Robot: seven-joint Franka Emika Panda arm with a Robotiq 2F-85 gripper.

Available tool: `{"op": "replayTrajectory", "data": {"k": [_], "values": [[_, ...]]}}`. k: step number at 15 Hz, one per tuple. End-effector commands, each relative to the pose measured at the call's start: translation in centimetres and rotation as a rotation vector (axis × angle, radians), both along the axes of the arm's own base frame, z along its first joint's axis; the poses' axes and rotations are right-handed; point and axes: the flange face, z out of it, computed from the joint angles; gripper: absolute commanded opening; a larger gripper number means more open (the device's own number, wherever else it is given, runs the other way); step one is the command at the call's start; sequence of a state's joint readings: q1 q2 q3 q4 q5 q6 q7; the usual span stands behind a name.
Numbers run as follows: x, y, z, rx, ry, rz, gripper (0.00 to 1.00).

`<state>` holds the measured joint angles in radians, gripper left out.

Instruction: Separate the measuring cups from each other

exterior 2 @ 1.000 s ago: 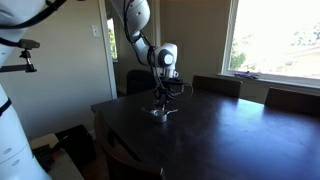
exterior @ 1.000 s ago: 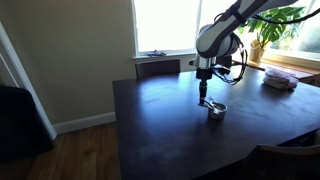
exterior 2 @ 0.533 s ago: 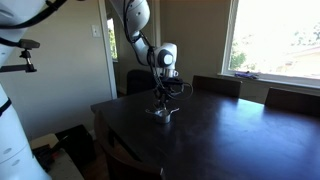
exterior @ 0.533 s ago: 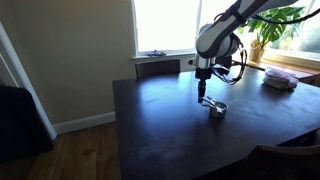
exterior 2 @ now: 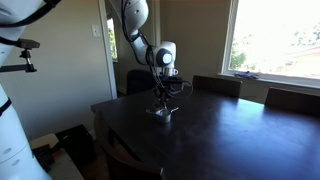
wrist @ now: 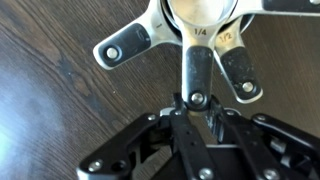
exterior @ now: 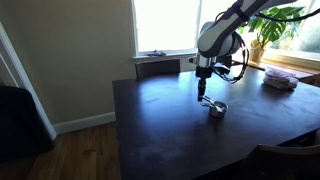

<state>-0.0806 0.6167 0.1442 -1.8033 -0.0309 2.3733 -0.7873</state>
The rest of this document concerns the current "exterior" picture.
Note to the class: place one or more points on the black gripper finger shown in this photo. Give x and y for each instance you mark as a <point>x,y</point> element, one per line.
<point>202,90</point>

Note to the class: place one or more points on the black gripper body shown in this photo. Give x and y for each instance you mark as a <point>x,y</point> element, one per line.
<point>204,72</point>

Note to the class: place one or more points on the quarter cup steel measuring cup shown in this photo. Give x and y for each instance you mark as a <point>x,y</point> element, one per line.
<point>209,100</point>

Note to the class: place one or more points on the half cup steel measuring cup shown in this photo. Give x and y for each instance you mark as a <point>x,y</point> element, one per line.
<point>205,105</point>

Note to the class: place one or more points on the one cup steel measuring cup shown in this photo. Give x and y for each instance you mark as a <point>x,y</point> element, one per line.
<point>218,113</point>

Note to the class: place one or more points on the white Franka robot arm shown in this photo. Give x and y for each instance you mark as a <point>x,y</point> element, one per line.
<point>216,36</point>

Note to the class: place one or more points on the dark wooden chair back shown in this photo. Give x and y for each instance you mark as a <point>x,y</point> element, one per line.
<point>157,68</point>

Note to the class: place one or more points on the purple object on sill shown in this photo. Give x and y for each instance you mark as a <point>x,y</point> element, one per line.
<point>156,53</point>

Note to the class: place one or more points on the yellow plant pot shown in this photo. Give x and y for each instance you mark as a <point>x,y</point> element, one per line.
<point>256,53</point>

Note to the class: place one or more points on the white framed window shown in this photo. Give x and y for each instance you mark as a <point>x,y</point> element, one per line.
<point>166,26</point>
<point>310,36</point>

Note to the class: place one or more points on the clear plastic bag of items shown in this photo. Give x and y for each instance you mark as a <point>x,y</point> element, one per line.
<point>280,80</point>

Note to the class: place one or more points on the green monstera plant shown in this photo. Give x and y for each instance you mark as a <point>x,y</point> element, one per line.
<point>270,30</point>

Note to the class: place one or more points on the wooden sill ledge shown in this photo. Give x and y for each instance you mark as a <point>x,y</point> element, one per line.
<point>300,70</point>

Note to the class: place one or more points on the dark wooden dining chair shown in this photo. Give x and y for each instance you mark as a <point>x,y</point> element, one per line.
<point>286,166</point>

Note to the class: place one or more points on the white baseboard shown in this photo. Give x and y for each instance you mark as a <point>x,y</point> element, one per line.
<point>83,122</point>

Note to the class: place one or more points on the large black bag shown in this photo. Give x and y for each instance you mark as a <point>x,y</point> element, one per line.
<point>20,123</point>

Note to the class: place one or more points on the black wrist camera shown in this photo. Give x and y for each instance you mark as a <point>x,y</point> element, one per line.
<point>224,61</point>

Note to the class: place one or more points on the white door frame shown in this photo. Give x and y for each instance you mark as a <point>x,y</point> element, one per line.
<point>30,93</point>

